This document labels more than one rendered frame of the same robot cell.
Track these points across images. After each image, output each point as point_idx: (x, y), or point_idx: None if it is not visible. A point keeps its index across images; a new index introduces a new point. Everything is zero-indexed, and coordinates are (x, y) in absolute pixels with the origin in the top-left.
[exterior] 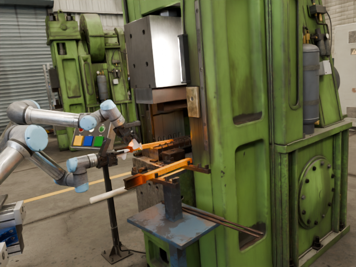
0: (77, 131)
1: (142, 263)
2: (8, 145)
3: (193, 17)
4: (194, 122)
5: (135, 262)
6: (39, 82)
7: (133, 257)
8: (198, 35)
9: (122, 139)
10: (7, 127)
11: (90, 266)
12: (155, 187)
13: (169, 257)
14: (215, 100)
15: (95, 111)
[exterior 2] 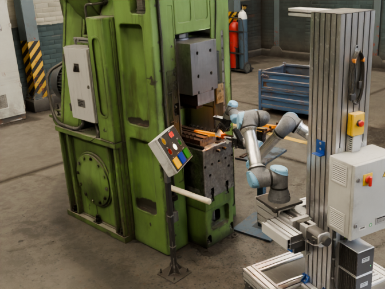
0: (169, 155)
1: (189, 256)
2: (302, 123)
3: (219, 39)
4: (217, 106)
5: (188, 259)
6: None
7: (179, 262)
8: (222, 51)
9: (228, 128)
10: (255, 135)
11: (195, 284)
12: (224, 159)
13: (230, 203)
14: (230, 88)
15: (235, 110)
